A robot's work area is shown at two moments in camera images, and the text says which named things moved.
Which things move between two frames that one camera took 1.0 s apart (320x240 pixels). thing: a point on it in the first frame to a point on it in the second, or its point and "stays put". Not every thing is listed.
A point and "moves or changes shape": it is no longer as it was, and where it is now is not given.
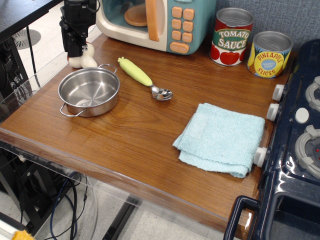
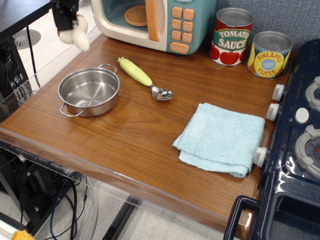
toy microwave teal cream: x=179 y=27 stays put
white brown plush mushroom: x=87 y=60 moves or changes shape
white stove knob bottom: x=259 y=156 stays put
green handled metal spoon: x=159 y=93 stays put
